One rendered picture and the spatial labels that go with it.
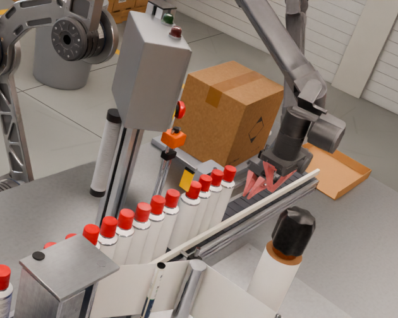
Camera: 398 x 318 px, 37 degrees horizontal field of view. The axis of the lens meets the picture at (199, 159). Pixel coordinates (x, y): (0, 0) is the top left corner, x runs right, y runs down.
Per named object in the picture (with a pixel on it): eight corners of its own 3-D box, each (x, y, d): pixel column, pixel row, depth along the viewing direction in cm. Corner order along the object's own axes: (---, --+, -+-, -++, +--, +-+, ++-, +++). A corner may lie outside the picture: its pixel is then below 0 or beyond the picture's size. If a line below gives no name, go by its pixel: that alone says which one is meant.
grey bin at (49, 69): (61, 98, 400) (78, 11, 370) (12, 70, 416) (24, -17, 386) (105, 84, 437) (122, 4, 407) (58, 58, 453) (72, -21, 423)
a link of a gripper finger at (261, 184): (251, 199, 174) (268, 173, 175) (231, 187, 178) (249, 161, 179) (256, 206, 181) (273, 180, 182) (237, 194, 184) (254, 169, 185)
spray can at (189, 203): (176, 255, 155) (198, 192, 145) (161, 245, 157) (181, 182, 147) (187, 248, 159) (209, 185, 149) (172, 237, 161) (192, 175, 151)
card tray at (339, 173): (335, 200, 214) (339, 191, 212) (276, 164, 225) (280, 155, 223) (367, 178, 236) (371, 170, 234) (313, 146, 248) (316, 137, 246)
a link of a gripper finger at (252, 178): (253, 201, 174) (271, 175, 175) (234, 188, 177) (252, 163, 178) (258, 207, 180) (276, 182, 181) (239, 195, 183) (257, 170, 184)
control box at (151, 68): (122, 128, 120) (144, 41, 111) (110, 89, 134) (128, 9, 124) (170, 134, 124) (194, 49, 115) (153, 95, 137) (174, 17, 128)
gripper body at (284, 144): (304, 161, 134) (315, 133, 131) (282, 175, 127) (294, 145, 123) (280, 148, 137) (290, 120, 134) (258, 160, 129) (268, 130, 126)
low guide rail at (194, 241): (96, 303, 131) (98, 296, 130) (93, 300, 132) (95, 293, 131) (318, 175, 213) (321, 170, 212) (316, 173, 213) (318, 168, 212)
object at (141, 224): (125, 283, 141) (144, 216, 131) (110, 270, 143) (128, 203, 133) (139, 275, 145) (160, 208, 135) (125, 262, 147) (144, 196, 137)
